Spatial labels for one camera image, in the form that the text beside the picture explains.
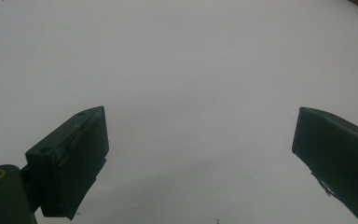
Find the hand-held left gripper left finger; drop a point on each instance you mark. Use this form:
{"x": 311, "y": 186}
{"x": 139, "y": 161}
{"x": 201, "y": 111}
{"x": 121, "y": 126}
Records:
{"x": 68, "y": 161}

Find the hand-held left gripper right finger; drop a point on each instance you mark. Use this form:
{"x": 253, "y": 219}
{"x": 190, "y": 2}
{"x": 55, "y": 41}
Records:
{"x": 338, "y": 155}

